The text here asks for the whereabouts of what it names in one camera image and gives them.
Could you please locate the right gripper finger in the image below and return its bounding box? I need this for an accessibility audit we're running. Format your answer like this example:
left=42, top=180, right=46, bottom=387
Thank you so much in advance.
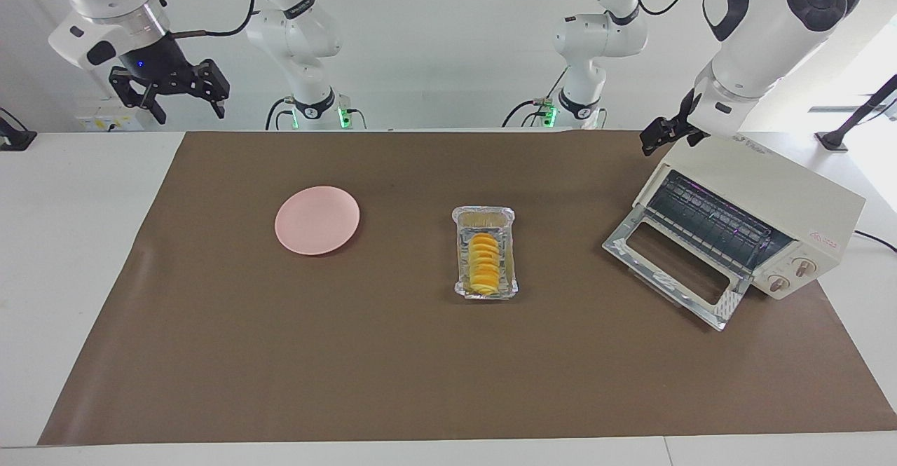
left=109, top=65, right=167, bottom=125
left=195, top=60, right=231, bottom=118

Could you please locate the aluminium foil tray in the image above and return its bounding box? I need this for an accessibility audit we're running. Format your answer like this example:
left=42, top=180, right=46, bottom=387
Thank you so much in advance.
left=451, top=205, right=520, bottom=301

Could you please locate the orange striped bread roll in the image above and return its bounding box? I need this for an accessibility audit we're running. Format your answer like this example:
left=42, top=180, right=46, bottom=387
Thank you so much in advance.
left=468, top=233, right=502, bottom=294

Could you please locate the white toaster oven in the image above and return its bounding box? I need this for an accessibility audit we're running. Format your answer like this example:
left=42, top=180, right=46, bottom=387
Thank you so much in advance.
left=633, top=135, right=868, bottom=301

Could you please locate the black table clamp stand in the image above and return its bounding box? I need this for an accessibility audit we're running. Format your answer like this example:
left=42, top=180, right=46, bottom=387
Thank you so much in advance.
left=814, top=74, right=897, bottom=153
left=0, top=107, right=38, bottom=152

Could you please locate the pink round plate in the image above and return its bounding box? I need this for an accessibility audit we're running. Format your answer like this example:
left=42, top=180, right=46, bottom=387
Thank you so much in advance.
left=274, top=186, right=361, bottom=256

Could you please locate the brown table mat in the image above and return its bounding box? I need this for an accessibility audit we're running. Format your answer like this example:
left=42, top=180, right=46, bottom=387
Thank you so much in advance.
left=39, top=130, right=897, bottom=446

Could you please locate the white wall socket strip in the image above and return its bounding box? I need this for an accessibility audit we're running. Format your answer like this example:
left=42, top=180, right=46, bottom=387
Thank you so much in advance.
left=75, top=114, right=145, bottom=133

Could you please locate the black arm base cable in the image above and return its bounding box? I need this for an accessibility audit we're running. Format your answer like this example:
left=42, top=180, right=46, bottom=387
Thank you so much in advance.
left=264, top=96, right=296, bottom=131
left=500, top=67, right=570, bottom=129

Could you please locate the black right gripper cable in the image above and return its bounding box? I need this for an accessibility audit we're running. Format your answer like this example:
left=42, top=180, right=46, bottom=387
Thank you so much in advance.
left=165, top=0, right=257, bottom=39

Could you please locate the wire oven rack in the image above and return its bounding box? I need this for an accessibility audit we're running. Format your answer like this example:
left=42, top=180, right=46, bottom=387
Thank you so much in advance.
left=646, top=170, right=793, bottom=272

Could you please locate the glass oven door silver frame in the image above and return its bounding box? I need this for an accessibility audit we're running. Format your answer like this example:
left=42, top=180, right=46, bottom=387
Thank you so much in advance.
left=602, top=205, right=753, bottom=332

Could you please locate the black oven power cable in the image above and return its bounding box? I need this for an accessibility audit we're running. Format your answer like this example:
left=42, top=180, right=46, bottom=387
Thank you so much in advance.
left=853, top=230, right=897, bottom=254

